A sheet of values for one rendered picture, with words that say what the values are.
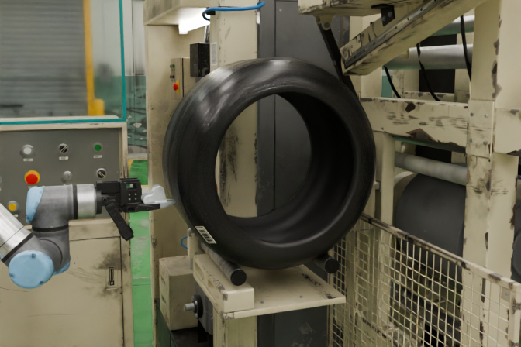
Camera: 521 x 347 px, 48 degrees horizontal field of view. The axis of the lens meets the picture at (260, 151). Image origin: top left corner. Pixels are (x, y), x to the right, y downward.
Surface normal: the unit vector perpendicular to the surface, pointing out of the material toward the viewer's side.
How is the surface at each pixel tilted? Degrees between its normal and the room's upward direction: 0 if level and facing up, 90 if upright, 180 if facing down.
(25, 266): 92
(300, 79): 79
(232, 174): 90
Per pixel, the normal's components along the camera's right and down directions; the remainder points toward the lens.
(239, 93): 0.23, -0.03
